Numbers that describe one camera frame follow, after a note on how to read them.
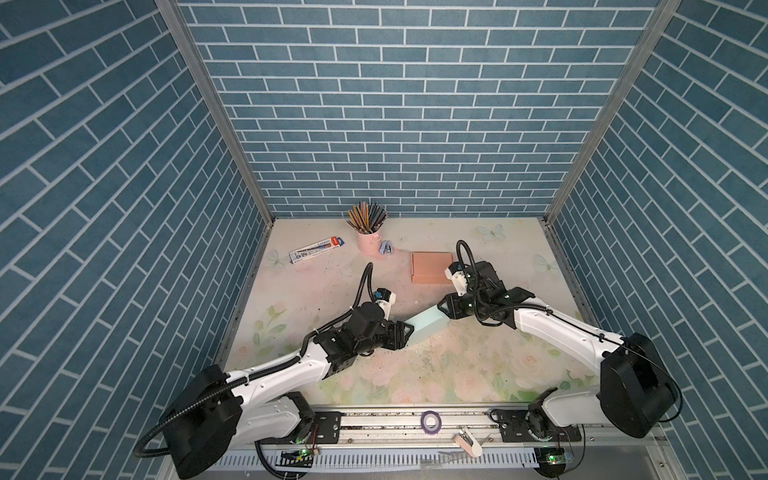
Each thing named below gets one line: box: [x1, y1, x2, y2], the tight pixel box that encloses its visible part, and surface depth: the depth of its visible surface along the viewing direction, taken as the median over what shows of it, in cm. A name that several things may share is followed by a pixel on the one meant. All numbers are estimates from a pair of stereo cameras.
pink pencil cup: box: [356, 228, 382, 256], surface depth 107 cm
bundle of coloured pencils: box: [346, 201, 389, 234], surface depth 107 cm
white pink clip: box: [454, 428, 483, 458], surface depth 71 cm
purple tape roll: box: [420, 410, 442, 435], surface depth 76 cm
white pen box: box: [289, 236, 345, 264], surface depth 110 cm
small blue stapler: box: [379, 240, 394, 255], surface depth 110 cm
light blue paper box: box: [404, 304, 450, 347], surface depth 84 cm
